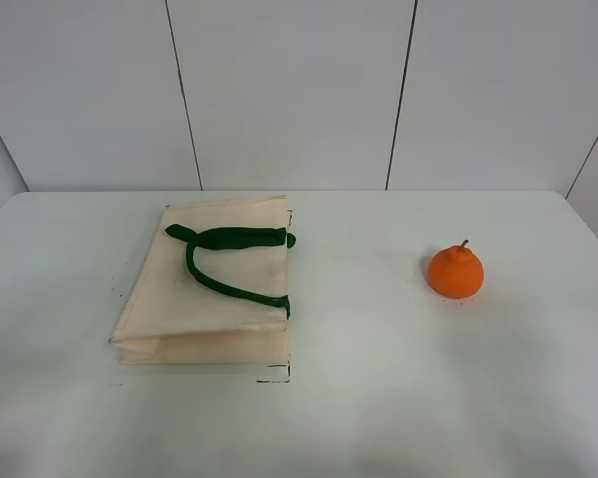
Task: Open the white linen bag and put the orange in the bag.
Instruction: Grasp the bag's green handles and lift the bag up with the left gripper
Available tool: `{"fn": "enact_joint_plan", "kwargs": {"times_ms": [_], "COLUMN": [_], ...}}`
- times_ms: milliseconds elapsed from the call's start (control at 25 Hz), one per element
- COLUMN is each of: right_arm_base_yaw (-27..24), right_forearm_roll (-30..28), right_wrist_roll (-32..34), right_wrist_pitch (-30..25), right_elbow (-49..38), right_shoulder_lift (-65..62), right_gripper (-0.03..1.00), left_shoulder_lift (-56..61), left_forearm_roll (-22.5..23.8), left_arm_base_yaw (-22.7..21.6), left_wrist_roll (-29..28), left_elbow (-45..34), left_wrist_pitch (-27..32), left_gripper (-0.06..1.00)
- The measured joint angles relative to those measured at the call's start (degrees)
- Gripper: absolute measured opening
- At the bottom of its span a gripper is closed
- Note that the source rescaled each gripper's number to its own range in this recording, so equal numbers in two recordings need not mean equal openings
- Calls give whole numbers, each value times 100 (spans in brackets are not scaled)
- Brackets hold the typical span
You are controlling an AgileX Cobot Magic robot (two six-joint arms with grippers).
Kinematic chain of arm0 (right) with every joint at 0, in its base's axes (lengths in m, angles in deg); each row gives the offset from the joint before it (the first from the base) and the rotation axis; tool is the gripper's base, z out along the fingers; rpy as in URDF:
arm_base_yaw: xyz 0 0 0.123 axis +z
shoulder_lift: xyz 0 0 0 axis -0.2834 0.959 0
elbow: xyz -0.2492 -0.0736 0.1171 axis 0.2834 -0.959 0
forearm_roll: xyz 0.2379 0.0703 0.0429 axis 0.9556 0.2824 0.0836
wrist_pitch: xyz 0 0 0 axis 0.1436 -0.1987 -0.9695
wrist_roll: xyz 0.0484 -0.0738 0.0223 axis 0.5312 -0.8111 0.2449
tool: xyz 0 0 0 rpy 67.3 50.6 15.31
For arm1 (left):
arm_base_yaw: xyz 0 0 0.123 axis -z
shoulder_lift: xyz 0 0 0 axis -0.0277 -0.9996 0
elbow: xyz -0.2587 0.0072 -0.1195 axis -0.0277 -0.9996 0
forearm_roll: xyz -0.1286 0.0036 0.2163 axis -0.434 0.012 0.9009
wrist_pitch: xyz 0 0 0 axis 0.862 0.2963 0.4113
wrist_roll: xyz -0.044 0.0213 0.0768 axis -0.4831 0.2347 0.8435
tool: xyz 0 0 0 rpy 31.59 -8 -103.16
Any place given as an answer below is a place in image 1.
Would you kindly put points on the white linen bag green handles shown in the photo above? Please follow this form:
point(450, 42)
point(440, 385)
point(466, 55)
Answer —
point(213, 288)

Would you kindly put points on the orange with stem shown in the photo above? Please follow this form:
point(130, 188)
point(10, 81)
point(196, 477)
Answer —
point(456, 272)

